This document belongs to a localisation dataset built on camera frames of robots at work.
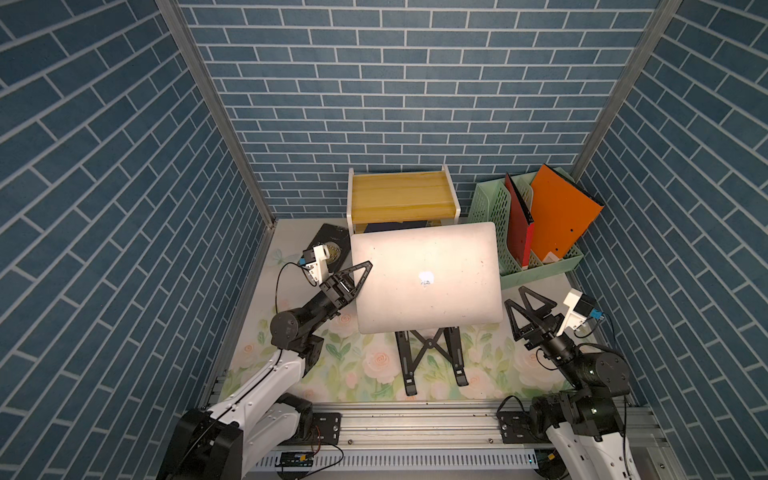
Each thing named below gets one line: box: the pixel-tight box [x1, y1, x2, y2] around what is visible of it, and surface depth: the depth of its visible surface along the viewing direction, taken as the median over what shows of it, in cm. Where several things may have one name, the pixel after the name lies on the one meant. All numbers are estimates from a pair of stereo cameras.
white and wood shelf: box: [346, 165, 461, 235], surface depth 84 cm
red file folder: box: [505, 172, 534, 269], surface depth 94 cm
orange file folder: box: [531, 164, 604, 261], surface depth 93 cm
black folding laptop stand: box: [394, 326, 469, 397], surface depth 84 cm
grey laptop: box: [351, 222, 503, 334], surface depth 62 cm
